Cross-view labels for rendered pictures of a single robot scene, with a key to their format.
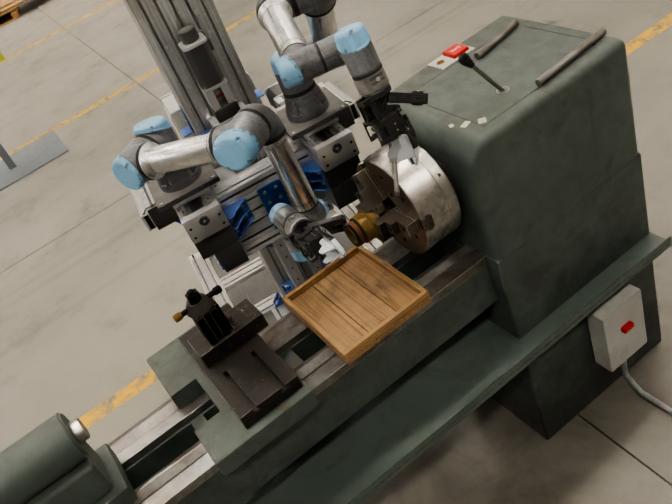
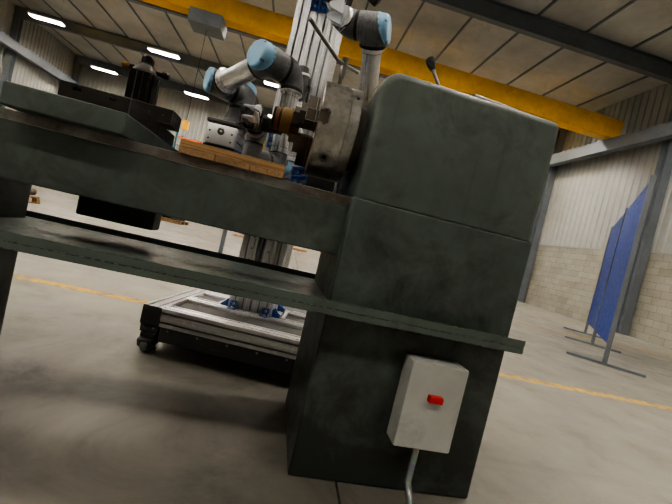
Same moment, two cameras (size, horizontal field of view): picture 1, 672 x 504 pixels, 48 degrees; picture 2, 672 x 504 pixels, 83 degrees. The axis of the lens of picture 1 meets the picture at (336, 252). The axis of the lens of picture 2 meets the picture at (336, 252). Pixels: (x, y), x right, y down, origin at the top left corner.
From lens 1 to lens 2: 1.74 m
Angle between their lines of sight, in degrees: 35
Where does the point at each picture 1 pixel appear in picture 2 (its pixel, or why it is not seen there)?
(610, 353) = (403, 414)
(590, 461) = not seen: outside the picture
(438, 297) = (290, 186)
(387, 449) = not seen: hidden behind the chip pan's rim
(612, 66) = (539, 132)
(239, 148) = (261, 47)
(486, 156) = (398, 87)
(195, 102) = not seen: hidden behind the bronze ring
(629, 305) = (449, 376)
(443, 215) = (339, 123)
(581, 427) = (327, 491)
